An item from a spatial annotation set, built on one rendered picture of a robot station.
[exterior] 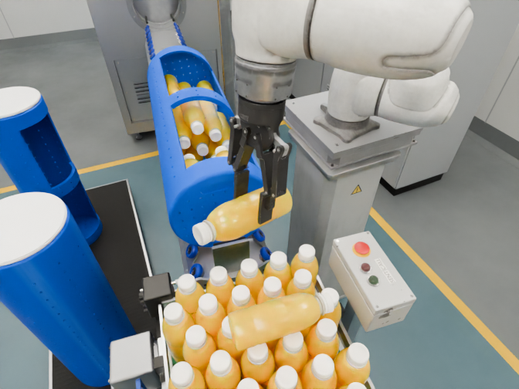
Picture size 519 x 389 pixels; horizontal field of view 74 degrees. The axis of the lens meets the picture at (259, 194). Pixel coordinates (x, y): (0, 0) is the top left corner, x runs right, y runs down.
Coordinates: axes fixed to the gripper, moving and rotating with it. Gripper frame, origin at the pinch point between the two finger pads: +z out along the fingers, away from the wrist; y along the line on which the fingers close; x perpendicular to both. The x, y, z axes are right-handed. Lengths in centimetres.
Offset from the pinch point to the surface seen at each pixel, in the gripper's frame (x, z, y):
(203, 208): 2.2, 17.4, -21.0
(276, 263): 6.9, 20.1, 2.6
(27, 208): -32, 30, -63
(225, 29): 90, 2, -135
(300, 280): 8.0, 20.2, 9.4
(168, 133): 7.3, 8.6, -47.7
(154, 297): -16.2, 33.0, -14.8
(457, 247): 174, 107, 8
